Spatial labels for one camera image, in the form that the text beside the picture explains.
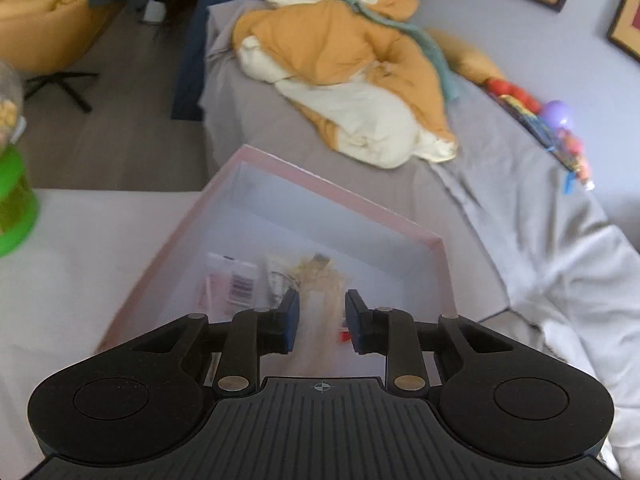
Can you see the yellow white snack packet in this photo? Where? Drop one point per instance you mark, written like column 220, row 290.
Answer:
column 277, row 275

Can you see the pink cardboard box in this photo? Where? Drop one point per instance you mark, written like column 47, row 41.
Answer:
column 320, row 230

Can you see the red plush toy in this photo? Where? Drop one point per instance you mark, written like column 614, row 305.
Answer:
column 510, row 89

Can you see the yellow armchair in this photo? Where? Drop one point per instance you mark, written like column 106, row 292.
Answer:
column 40, row 25

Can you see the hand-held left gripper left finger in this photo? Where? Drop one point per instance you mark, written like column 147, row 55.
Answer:
column 290, row 321

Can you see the colourful toy pile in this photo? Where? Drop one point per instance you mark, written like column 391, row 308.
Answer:
column 555, row 145

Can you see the dark blue bed frame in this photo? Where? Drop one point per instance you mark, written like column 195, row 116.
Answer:
column 192, row 60

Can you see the purple toy ball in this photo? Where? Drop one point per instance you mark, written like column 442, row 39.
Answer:
column 557, row 114

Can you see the white rice cracker packet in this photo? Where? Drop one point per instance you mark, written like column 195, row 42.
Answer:
column 234, row 280

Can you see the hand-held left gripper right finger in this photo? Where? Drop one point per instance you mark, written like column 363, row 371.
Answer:
column 356, row 326

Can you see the yellow pillow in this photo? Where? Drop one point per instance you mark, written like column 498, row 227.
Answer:
column 470, row 57

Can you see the green candy dispenser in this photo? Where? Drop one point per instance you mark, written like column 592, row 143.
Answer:
column 15, row 210

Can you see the grey bed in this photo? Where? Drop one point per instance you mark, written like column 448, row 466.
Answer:
column 500, row 175

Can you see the orange and cream duvet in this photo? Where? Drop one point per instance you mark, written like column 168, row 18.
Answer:
column 325, row 45

